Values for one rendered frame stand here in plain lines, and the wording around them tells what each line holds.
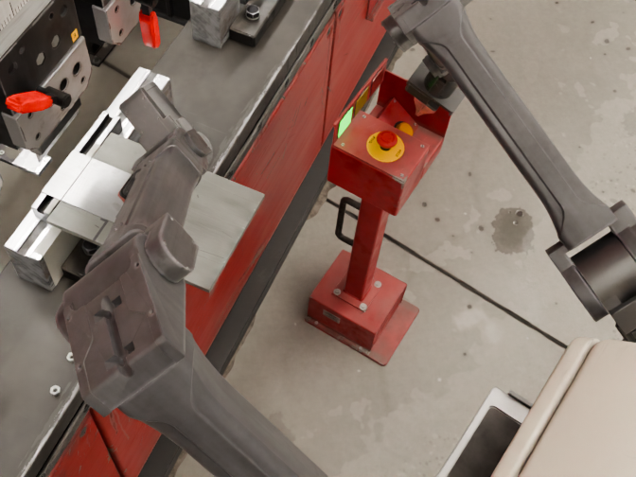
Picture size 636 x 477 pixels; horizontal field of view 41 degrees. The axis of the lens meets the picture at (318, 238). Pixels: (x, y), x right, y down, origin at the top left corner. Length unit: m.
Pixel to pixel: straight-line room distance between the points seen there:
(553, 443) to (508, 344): 1.56
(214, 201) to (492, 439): 0.52
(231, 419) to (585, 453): 0.31
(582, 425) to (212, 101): 0.97
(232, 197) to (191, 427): 0.68
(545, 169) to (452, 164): 1.66
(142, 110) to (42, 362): 0.44
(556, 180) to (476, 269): 1.47
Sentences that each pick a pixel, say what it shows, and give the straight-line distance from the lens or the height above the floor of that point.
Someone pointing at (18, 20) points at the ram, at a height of 1.36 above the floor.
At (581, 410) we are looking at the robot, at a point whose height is 1.34.
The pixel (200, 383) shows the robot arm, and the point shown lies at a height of 1.48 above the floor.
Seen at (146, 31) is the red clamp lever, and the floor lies 1.19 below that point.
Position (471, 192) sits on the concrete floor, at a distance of 2.57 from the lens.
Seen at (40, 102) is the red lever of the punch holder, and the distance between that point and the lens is 1.02.
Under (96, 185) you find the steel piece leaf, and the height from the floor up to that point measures 1.00.
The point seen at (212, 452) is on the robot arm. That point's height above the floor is 1.44.
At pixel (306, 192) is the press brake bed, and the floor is 0.05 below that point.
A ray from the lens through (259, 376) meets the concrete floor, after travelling 2.21.
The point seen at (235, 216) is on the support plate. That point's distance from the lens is 1.25.
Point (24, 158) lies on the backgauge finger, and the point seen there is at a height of 1.01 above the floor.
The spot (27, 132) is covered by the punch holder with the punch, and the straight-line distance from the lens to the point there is 1.10.
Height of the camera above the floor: 2.05
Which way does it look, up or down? 58 degrees down
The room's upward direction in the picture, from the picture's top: 7 degrees clockwise
